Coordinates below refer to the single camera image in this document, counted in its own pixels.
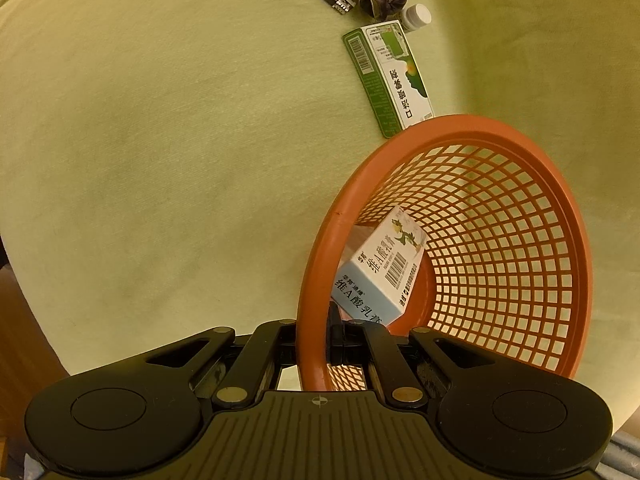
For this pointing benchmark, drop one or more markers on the green covered sofa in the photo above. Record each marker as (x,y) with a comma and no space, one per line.
(150,160)

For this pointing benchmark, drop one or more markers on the green white box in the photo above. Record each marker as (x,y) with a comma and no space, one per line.
(395,85)

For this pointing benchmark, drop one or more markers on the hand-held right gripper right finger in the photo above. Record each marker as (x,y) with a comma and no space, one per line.
(370,345)

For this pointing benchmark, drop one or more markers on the blue white medicine box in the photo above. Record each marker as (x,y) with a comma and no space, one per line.
(380,270)

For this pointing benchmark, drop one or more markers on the small white bottle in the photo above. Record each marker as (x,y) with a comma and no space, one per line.
(417,16)

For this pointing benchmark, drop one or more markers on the orange mesh basket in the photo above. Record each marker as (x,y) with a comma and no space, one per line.
(450,125)

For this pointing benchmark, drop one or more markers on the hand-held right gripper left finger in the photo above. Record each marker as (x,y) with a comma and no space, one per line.
(265,345)

